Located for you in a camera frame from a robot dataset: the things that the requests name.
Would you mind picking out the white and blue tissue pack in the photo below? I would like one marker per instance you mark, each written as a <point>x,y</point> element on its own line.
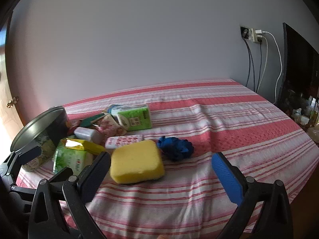
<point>113,110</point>

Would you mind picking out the yellow packet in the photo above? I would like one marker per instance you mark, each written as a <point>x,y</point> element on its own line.
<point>83,146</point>

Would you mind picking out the wooden door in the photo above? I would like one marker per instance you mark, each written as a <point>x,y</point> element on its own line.
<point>5,84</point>

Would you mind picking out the round metal tin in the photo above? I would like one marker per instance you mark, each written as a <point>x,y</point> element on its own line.
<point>42,134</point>

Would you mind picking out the blue cloth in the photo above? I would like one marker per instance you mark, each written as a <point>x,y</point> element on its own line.
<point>175,148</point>

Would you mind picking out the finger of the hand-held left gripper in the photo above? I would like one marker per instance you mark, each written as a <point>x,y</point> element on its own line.
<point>27,154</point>
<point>59,174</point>

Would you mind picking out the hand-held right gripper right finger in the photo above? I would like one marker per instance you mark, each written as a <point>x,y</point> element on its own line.
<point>228,181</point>

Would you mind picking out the red striped bedspread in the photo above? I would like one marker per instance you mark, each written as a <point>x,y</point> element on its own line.
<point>224,119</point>

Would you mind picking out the yellow sponge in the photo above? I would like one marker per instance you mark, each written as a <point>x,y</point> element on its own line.
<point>137,161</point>

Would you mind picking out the wall outlet with chargers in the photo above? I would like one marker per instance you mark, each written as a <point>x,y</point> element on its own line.
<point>258,35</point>

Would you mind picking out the cluster of bottles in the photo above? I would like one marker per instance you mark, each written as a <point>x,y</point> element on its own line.
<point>305,109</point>

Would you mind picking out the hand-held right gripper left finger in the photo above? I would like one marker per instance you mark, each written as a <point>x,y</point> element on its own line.
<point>96,176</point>

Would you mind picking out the red and white patterned packet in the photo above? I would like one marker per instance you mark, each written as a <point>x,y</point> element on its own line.
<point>123,141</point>

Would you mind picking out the dark flat screen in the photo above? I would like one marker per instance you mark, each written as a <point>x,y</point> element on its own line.
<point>296,59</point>

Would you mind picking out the bright green tissue pack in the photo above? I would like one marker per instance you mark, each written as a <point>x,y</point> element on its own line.
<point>135,118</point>

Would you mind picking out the clear green tissue pack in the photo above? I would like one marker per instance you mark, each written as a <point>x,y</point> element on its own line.
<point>71,160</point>

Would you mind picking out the dark green packet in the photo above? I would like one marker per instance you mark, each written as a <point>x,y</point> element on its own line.
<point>91,120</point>

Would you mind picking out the pink floral packet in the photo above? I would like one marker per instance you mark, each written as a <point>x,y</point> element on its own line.
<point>109,127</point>

